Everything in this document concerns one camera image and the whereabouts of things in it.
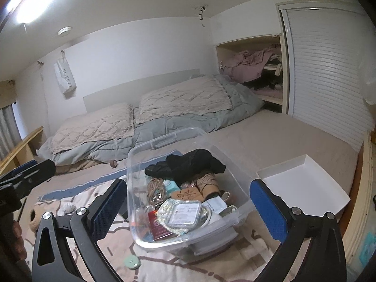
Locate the white labelled packet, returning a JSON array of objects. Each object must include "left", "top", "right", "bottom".
[{"left": 203, "top": 197, "right": 228, "bottom": 213}]

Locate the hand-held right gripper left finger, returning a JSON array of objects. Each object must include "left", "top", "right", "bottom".
[{"left": 31, "top": 178, "right": 127, "bottom": 282}]

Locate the pink clothing pile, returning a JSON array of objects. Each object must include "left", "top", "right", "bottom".
[{"left": 222, "top": 44, "right": 282, "bottom": 84}]

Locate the wooden curtain pelmet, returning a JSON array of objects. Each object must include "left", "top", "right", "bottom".
[{"left": 0, "top": 80, "right": 17, "bottom": 109}]

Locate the grey duvet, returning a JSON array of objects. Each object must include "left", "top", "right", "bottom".
[{"left": 37, "top": 75, "right": 265, "bottom": 165}]

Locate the beige textured pillow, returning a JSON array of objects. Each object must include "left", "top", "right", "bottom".
[
  {"left": 50, "top": 103, "right": 136, "bottom": 155},
  {"left": 137, "top": 75, "right": 232, "bottom": 124}
]

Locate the fuzzy beige slipper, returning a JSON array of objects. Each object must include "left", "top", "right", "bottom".
[{"left": 28, "top": 201, "right": 49, "bottom": 232}]

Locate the beige fleece blanket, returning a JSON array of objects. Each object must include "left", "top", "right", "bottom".
[{"left": 54, "top": 159, "right": 109, "bottom": 174}]

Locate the clear square plastic case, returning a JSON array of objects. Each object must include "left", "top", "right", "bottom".
[{"left": 169, "top": 201, "right": 203, "bottom": 228}]

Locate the red packet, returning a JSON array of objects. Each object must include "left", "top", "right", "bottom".
[{"left": 148, "top": 210, "right": 174, "bottom": 241}]

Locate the printed blanket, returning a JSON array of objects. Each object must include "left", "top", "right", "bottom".
[{"left": 18, "top": 150, "right": 282, "bottom": 282}]

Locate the white louvre door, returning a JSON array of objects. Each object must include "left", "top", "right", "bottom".
[{"left": 276, "top": 1, "right": 376, "bottom": 153}]

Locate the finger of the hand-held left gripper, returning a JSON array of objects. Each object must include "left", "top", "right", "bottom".
[
  {"left": 0, "top": 159, "right": 57, "bottom": 197},
  {"left": 0, "top": 160, "right": 38, "bottom": 183}
]

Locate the floral drawstring pouch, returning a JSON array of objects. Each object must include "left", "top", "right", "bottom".
[{"left": 156, "top": 198, "right": 188, "bottom": 235}]

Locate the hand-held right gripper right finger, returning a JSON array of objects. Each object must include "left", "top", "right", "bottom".
[{"left": 250, "top": 179, "right": 347, "bottom": 282}]

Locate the grey curtain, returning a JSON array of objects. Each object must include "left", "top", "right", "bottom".
[{"left": 0, "top": 104, "right": 22, "bottom": 161}]

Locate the brown rope spool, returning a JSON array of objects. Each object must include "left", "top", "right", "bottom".
[{"left": 195, "top": 173, "right": 221, "bottom": 200}]

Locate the white headboard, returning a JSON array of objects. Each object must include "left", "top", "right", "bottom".
[{"left": 83, "top": 69, "right": 200, "bottom": 114}]

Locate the wooden side shelf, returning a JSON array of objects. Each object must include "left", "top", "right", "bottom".
[{"left": 0, "top": 126, "right": 44, "bottom": 177}]

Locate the beige bed sheet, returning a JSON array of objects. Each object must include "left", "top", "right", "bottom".
[{"left": 25, "top": 106, "right": 360, "bottom": 212}]

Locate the beige rope bundle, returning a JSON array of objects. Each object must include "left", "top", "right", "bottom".
[{"left": 146, "top": 178, "right": 168, "bottom": 204}]

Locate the white paper bag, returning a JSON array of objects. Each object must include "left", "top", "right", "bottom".
[{"left": 54, "top": 51, "right": 77, "bottom": 99}]

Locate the person's left hand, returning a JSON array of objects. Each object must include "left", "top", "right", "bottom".
[{"left": 11, "top": 220, "right": 27, "bottom": 260}]

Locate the black cloth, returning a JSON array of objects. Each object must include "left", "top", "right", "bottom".
[{"left": 145, "top": 149, "right": 227, "bottom": 184}]

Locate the wardrobe shelf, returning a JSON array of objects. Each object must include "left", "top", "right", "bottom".
[{"left": 215, "top": 34, "right": 287, "bottom": 114}]

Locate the clear plastic storage bin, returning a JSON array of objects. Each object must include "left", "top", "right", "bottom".
[{"left": 126, "top": 127, "right": 256, "bottom": 259}]

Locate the brown card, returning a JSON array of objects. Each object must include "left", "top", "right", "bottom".
[{"left": 171, "top": 189, "right": 203, "bottom": 203}]

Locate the white paper tray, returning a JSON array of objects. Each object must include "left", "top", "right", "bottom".
[{"left": 256, "top": 153, "right": 351, "bottom": 216}]

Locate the dark clothing pile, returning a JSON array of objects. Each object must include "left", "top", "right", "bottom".
[{"left": 250, "top": 72, "right": 283, "bottom": 91}]

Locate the wooden bed frame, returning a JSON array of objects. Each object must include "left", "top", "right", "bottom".
[{"left": 344, "top": 129, "right": 376, "bottom": 268}]

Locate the pale green round disc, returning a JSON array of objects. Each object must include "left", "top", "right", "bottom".
[{"left": 123, "top": 255, "right": 140, "bottom": 270}]

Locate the teal packet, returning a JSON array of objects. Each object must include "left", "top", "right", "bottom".
[{"left": 163, "top": 180, "right": 181, "bottom": 193}]

